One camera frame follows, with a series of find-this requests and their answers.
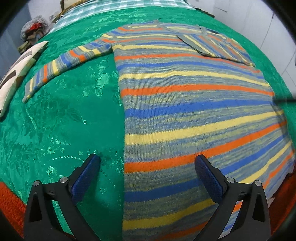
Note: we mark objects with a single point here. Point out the green floral bedspread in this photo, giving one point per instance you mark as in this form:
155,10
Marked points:
80,112

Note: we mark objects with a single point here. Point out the teal checked bed sheet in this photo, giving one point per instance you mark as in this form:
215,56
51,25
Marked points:
84,9

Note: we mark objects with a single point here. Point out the white wardrobe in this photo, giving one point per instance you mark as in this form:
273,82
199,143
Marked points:
261,25

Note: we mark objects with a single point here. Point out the striped knit sweater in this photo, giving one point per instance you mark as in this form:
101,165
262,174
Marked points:
186,90

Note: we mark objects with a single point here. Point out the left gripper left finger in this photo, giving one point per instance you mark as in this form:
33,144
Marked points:
41,222

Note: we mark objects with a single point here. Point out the pile of clothes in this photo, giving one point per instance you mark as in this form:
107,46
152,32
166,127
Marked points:
32,32

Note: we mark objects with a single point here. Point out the cream pillow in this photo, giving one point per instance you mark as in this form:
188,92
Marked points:
65,4

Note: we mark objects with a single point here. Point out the orange fleece blanket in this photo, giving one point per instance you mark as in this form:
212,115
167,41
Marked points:
13,208

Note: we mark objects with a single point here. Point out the blue curtain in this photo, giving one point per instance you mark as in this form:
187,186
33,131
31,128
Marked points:
10,39

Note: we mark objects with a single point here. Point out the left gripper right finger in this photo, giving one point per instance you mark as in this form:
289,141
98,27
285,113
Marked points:
242,212

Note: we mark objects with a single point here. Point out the patterned cream cushion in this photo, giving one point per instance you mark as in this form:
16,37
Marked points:
17,72

